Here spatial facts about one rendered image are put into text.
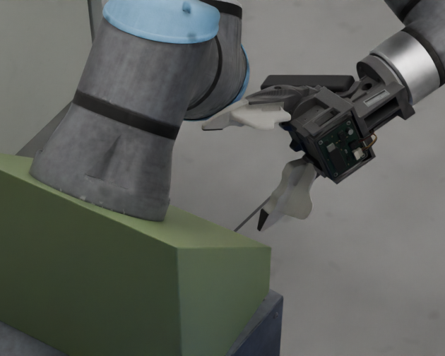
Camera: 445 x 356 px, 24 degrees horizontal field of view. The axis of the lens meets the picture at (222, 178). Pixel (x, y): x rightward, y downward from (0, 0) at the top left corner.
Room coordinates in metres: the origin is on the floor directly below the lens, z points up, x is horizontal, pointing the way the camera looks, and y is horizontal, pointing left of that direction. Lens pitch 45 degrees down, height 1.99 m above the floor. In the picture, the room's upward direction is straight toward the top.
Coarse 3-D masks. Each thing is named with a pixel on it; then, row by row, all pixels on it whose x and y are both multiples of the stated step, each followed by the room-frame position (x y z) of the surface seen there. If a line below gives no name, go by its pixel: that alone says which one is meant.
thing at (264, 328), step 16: (272, 304) 0.78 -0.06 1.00; (256, 320) 0.76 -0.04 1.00; (272, 320) 0.78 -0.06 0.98; (0, 336) 0.73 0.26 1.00; (16, 336) 0.73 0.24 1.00; (240, 336) 0.73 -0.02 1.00; (256, 336) 0.75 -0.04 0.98; (272, 336) 0.78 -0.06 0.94; (0, 352) 0.71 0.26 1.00; (16, 352) 0.71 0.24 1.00; (32, 352) 0.71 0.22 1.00; (48, 352) 0.71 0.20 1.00; (240, 352) 0.72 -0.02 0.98; (256, 352) 0.75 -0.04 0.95; (272, 352) 0.78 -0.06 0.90
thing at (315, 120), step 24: (360, 72) 0.88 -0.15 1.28; (384, 72) 0.84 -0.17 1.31; (312, 96) 0.83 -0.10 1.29; (336, 96) 0.82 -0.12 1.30; (360, 96) 0.83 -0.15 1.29; (384, 96) 0.81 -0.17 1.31; (312, 120) 0.79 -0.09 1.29; (336, 120) 0.78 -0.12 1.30; (360, 120) 0.79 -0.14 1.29; (384, 120) 0.81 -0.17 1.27; (312, 144) 0.77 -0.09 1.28; (336, 144) 0.77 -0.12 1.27; (360, 144) 0.78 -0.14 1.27; (336, 168) 0.76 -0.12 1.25
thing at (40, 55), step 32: (0, 0) 2.15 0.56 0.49; (32, 0) 2.25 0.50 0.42; (64, 0) 2.36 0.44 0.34; (96, 0) 2.47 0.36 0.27; (0, 32) 2.13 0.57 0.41; (32, 32) 2.23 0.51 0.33; (64, 32) 2.34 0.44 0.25; (96, 32) 2.45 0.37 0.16; (0, 64) 2.11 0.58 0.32; (32, 64) 2.21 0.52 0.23; (64, 64) 2.33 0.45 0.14; (0, 96) 2.09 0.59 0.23; (32, 96) 2.20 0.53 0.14; (64, 96) 2.31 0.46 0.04; (0, 128) 2.07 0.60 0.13; (32, 128) 2.18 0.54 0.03
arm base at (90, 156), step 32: (64, 128) 0.78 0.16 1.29; (96, 128) 0.77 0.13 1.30; (128, 128) 0.77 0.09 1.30; (160, 128) 0.78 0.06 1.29; (32, 160) 0.78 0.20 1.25; (64, 160) 0.74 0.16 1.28; (96, 160) 0.74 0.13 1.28; (128, 160) 0.74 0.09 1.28; (160, 160) 0.76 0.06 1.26; (64, 192) 0.72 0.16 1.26; (96, 192) 0.71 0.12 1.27; (128, 192) 0.72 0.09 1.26; (160, 192) 0.74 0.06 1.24
